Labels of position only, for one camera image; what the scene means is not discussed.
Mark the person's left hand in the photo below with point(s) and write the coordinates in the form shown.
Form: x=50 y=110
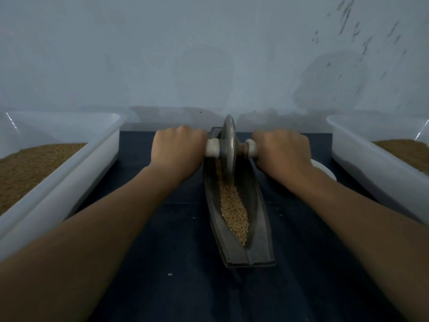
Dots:
x=175 y=154

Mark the person's right hand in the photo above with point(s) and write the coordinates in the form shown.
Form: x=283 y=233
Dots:
x=281 y=156

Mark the small ground grain portion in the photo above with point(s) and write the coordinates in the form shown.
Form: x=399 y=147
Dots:
x=233 y=208

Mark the white plastic tray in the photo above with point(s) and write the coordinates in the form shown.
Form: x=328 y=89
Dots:
x=67 y=174
x=372 y=167

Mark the boat-shaped metal grinding trough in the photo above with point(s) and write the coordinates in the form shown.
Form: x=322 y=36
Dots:
x=258 y=248

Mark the person's right forearm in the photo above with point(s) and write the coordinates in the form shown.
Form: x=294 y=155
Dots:
x=368 y=244

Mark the person's left forearm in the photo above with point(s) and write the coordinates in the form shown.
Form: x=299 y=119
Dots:
x=74 y=248

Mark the white round plate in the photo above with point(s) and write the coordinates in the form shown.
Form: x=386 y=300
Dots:
x=325 y=169

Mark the dark blue tablecloth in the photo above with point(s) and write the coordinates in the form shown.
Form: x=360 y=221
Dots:
x=174 y=278

